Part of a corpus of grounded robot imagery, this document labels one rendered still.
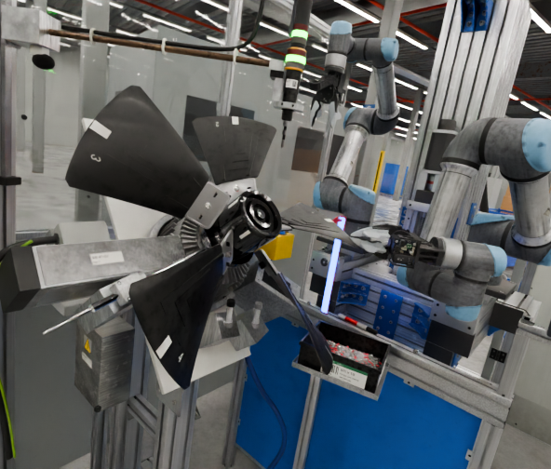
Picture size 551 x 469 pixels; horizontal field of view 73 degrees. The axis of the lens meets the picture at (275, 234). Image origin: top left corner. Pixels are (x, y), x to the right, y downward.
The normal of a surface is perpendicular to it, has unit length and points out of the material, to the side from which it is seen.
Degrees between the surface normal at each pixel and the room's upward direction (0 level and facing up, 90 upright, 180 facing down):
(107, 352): 90
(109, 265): 50
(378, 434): 90
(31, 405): 90
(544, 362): 90
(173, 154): 82
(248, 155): 42
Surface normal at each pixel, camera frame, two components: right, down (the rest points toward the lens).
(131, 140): 0.50, 0.07
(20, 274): 0.67, -0.43
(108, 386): 0.75, 0.26
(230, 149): 0.01, -0.55
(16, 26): -0.10, 0.20
